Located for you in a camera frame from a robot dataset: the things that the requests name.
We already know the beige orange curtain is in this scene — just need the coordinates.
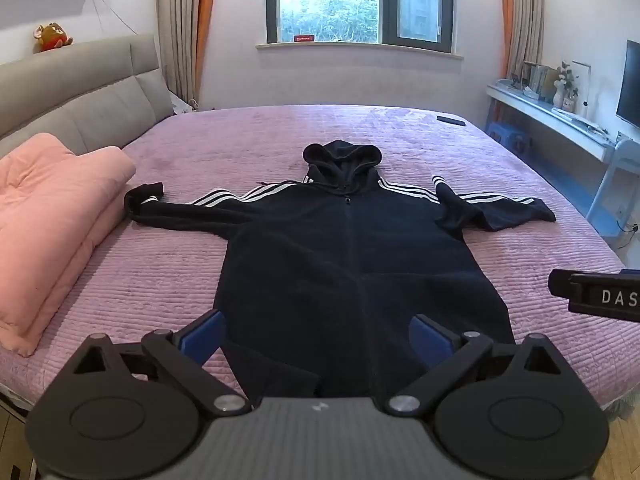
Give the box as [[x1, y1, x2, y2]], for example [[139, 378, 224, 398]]
[[497, 0, 546, 94], [153, 0, 220, 112]]

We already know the beige sofa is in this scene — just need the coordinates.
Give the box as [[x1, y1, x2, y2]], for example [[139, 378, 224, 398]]
[[0, 33, 174, 162]]

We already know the folded pink quilt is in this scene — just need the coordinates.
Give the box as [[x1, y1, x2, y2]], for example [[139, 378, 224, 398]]
[[0, 132, 138, 358]]

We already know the white wall desk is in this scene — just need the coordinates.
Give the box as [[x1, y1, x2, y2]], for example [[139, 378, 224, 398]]
[[485, 82, 640, 164]]

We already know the blue plastic stool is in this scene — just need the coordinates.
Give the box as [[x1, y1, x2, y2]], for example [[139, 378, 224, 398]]
[[487, 119, 532, 155]]

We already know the black flat screen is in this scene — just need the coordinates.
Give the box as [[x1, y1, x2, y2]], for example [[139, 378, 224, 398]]
[[614, 39, 640, 129]]

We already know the row of books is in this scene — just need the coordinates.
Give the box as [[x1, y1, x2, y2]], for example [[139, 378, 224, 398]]
[[521, 61, 559, 101]]

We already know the white bedside table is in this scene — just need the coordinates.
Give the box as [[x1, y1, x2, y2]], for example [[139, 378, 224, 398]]
[[167, 90, 202, 114]]

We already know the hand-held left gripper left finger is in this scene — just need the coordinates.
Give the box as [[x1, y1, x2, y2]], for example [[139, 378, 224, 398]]
[[66, 309, 253, 417]]

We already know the wall outlet with plug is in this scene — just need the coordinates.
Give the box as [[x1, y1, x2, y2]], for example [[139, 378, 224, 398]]
[[617, 204, 640, 250]]

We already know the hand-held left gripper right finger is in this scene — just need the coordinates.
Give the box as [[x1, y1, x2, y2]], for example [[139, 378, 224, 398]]
[[382, 314, 574, 417]]

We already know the brown plush toy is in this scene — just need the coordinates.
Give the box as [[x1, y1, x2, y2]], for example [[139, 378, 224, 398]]
[[32, 22, 75, 55]]

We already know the bed with pink bedspread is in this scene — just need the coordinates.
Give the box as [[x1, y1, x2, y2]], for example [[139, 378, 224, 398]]
[[0, 104, 640, 413]]

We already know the white vase with flowers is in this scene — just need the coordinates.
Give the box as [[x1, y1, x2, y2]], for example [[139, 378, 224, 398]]
[[552, 60, 580, 108]]

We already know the dark framed window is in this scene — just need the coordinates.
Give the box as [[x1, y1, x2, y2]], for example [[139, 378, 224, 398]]
[[255, 0, 464, 62]]

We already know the dark striped-sleeve hoodie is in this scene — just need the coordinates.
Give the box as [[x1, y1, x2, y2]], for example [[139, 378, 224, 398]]
[[123, 141, 557, 408]]

